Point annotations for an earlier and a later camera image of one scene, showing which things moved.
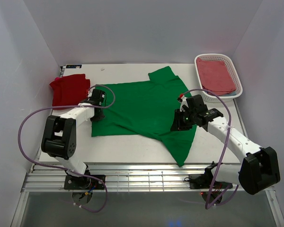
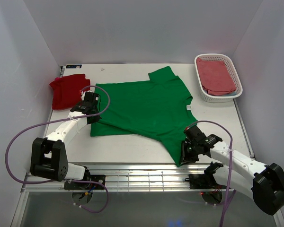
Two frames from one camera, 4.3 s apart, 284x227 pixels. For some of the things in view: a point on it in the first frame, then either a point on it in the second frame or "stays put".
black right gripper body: [184, 120] to [190, 153]
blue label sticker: [73, 66] stays put
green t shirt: [146, 108] stays put
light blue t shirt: [233, 93] stays put
